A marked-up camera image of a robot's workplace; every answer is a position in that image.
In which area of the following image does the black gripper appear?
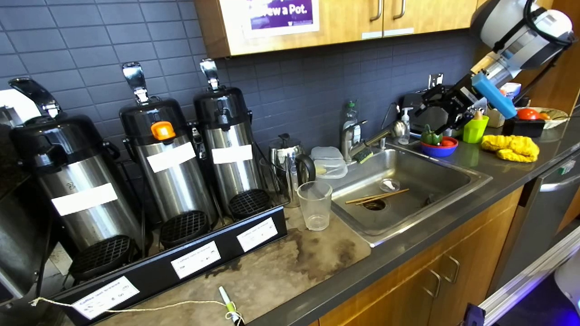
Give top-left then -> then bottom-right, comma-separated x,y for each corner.
415,78 -> 486,142

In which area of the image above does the chrome sink tap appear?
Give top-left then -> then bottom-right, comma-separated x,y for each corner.
339,120 -> 395,167

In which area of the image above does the silver toaster oven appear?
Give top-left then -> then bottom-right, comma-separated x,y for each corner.
399,89 -> 466,140

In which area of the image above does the green bell pepper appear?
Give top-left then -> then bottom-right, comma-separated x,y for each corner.
422,125 -> 444,147

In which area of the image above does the blue bowl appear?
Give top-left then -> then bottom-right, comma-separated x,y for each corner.
420,136 -> 460,162

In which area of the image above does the clear hand soap pump bottle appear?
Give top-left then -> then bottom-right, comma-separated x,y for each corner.
393,107 -> 415,147

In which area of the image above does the small white container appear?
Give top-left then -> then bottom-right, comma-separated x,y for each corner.
486,107 -> 507,131

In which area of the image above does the white red carton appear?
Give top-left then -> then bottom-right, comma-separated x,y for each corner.
498,82 -> 526,102

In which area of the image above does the stainless steel sink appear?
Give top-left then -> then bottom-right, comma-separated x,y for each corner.
328,144 -> 495,249

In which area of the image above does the yellow cloth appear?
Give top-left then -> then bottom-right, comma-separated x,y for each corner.
478,133 -> 542,165

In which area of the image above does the black bowl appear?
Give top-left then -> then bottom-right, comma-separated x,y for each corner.
502,115 -> 547,140

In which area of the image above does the red tomato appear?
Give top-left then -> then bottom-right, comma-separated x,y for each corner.
513,105 -> 544,124

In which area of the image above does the green sponge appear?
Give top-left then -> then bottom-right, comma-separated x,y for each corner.
352,147 -> 377,167

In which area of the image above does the wide wooden cabinet door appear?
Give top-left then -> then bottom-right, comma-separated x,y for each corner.
382,0 -> 480,38

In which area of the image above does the wooden chopstick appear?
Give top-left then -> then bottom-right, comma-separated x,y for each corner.
344,187 -> 411,207
344,191 -> 408,207

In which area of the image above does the pale plate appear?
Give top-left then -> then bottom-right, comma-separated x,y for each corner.
531,105 -> 571,133

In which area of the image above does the tall wooden side panel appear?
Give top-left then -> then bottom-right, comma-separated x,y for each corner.
518,35 -> 580,115

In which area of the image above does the clear plastic food container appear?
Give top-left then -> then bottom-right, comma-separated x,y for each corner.
308,145 -> 350,182

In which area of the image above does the wooden cabinet door with sign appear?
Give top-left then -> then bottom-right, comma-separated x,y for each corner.
217,0 -> 386,58

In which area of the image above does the stainless dishwasher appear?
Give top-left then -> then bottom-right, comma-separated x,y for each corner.
488,151 -> 580,296

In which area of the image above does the clear plastic cup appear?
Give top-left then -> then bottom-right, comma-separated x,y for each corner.
295,180 -> 335,232

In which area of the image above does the wooden lower cabinet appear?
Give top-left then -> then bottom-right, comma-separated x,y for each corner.
314,187 -> 524,326

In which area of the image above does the purple white sign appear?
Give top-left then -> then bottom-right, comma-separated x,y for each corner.
243,0 -> 323,37

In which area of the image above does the steel black airpot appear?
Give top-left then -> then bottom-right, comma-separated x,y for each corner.
7,76 -> 147,281
192,57 -> 274,221

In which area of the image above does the beige stained counter mat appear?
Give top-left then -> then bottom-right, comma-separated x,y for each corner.
98,207 -> 373,326

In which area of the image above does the steel airpot with orange tab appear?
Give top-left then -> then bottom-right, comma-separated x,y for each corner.
118,60 -> 219,249

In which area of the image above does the white marker pen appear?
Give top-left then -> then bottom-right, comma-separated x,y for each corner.
216,285 -> 246,326

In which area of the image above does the black airpot rack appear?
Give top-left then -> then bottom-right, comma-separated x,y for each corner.
43,205 -> 288,323

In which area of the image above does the black coffee brewer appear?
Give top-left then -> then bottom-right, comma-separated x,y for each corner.
0,87 -> 60,310

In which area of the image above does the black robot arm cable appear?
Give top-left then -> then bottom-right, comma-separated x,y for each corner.
491,0 -> 578,93

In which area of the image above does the metal lower cabinet handle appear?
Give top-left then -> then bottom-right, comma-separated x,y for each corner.
420,268 -> 442,299
442,252 -> 462,285

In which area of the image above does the steel pitcher with black handle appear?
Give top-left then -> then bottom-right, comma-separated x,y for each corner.
268,133 -> 317,201

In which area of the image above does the metal robot stand frame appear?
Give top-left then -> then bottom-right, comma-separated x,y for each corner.
462,225 -> 580,326

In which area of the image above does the thin white cord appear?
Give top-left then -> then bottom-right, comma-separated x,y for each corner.
29,294 -> 234,317

